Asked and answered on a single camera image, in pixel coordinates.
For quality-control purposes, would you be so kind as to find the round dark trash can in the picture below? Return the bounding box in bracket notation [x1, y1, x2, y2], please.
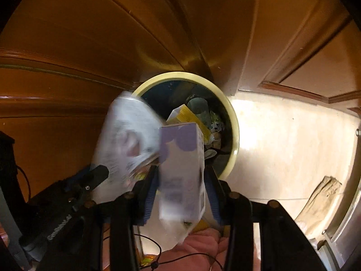
[131, 72, 240, 181]

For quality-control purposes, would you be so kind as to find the thin black cable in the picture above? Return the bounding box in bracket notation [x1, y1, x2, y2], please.
[103, 233, 226, 271]

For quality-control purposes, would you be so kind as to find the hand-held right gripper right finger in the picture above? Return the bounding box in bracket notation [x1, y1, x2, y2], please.
[205, 169, 325, 271]

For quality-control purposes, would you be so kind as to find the yellow carton box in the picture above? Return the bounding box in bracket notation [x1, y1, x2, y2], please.
[166, 104, 215, 144]

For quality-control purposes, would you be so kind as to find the beige floor rag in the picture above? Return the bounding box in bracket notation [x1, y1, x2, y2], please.
[295, 175, 343, 235]

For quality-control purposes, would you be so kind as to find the white plastic bag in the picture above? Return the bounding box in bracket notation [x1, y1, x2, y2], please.
[93, 92, 167, 204]

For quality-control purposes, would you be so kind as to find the stainless steel appliance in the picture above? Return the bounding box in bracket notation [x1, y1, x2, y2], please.
[316, 124, 361, 271]

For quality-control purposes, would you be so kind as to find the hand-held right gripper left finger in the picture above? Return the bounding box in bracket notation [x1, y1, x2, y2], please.
[48, 172, 159, 271]

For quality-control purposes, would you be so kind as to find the brown wooden cabinet door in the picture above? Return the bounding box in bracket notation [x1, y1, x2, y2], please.
[197, 0, 361, 116]
[0, 0, 260, 96]
[0, 48, 141, 204]

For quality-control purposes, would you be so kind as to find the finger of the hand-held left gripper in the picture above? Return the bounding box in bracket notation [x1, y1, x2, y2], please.
[63, 164, 109, 204]

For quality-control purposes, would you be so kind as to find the pale purple carton box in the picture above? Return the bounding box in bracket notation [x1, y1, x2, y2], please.
[158, 122, 206, 223]

